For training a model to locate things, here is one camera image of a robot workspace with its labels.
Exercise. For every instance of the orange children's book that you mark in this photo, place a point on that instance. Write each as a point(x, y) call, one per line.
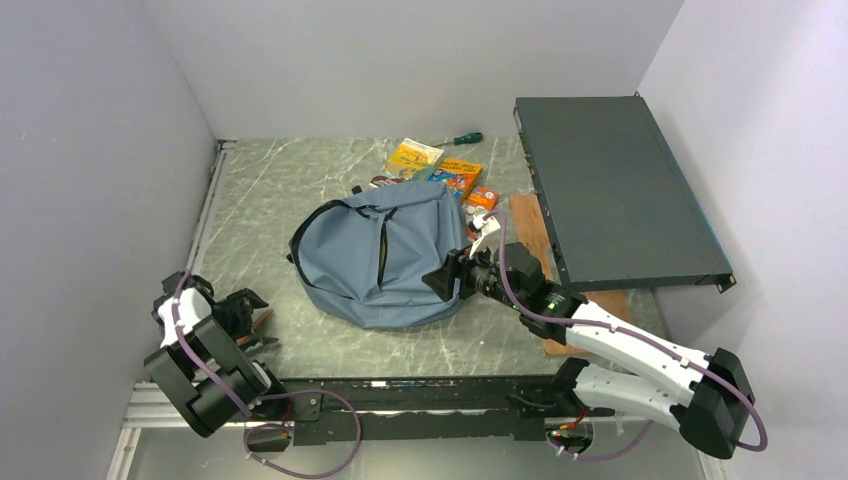
point(479, 202)

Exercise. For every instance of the green handled screwdriver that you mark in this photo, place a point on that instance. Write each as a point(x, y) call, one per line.
point(467, 139)

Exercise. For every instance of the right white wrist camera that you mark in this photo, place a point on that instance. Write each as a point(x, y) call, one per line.
point(484, 233)

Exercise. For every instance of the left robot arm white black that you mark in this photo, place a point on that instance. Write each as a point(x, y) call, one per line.
point(202, 366)

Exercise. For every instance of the brown wooden board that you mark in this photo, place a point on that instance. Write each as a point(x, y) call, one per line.
point(529, 226)

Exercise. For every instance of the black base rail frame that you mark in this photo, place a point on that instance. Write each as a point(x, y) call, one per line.
point(319, 411)

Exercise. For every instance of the blue yellow children's book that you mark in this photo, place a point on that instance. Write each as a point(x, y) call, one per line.
point(458, 175)

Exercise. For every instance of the blue grey backpack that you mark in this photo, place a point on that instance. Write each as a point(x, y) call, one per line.
point(362, 258)

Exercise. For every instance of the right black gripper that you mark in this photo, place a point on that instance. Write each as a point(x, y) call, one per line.
point(443, 279)

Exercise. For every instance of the dark rack server box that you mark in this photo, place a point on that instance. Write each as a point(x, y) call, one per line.
point(618, 210)

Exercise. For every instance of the yellow small book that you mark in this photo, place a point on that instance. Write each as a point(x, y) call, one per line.
point(410, 158)

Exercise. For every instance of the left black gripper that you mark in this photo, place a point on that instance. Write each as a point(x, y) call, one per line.
point(242, 304)

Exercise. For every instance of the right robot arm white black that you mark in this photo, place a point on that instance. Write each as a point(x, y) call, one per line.
point(706, 398)

